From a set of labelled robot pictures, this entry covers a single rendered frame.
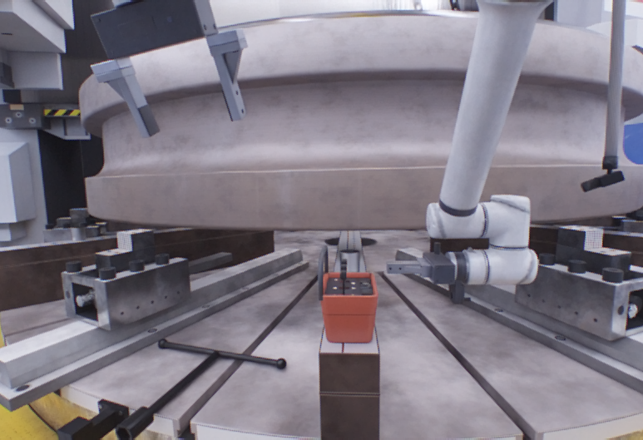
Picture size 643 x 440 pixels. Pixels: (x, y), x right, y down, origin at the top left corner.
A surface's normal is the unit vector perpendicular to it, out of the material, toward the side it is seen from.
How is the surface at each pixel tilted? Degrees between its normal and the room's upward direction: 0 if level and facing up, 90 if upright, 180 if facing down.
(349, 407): 90
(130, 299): 90
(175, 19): 114
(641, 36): 90
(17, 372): 71
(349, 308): 97
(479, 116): 121
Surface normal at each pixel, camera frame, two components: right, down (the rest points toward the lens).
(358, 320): -0.08, 0.25
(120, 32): -0.10, 0.51
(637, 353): -0.91, -0.25
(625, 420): 0.21, 0.12
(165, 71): -0.41, 0.12
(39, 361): 0.84, -0.28
